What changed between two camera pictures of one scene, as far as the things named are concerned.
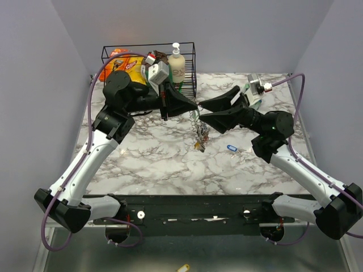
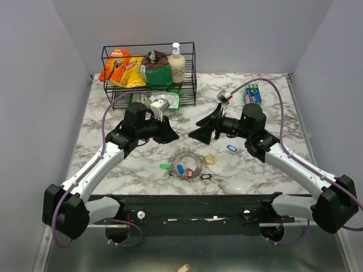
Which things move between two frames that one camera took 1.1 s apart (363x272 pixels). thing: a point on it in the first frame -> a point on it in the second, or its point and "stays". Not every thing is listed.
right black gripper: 224,120 -> 215,120
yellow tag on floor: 184,268 stays
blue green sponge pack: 256,106 -> 252,94
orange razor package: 115,64 stays
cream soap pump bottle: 178,65 stays
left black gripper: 171,101 -> 167,134
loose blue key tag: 230,147 stays
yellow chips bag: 134,68 stays
